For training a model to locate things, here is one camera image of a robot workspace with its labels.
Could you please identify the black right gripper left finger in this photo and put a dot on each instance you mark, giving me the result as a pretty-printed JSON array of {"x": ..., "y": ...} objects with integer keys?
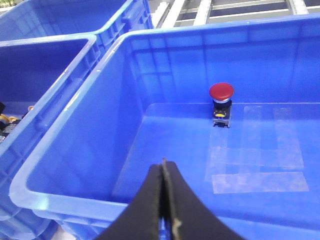
[{"x": 140, "y": 219}]

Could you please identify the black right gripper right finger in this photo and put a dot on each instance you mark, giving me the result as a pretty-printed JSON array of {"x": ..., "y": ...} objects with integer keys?
[{"x": 186, "y": 217}]

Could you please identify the red mushroom push button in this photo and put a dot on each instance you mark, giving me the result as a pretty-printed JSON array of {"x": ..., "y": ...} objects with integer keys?
[{"x": 221, "y": 94}]

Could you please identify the right blue plastic bin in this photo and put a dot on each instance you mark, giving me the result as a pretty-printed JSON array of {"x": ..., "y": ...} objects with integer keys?
[{"x": 148, "y": 99}]

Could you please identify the blue plastic bin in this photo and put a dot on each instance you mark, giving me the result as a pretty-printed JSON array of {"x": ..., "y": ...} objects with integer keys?
[
  {"x": 38, "y": 77},
  {"x": 148, "y": 99}
]

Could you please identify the left blue plastic bin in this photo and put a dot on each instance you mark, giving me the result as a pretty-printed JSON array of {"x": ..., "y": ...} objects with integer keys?
[{"x": 38, "y": 77}]

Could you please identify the far left blue bin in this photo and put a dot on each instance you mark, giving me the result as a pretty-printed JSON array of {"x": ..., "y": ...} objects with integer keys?
[{"x": 106, "y": 18}]

